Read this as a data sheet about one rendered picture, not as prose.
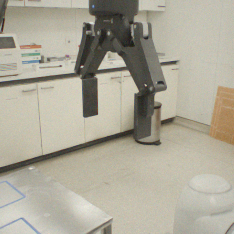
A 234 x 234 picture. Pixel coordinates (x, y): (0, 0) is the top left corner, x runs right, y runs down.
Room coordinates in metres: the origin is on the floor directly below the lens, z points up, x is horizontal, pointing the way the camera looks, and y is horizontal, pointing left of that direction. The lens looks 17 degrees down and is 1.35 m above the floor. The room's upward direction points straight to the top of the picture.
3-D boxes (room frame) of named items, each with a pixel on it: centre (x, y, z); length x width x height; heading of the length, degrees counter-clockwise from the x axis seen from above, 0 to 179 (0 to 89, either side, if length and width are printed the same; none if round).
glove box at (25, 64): (3.14, 0.93, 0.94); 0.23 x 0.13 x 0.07; 134
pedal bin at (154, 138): (3.29, -0.40, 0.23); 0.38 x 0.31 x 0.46; 39
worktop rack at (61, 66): (2.95, 0.65, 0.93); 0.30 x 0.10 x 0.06; 121
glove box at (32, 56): (3.15, 0.91, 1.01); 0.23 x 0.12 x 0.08; 128
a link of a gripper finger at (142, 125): (0.42, -0.04, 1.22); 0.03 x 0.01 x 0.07; 129
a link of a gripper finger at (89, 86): (0.52, 0.04, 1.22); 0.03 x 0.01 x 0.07; 129
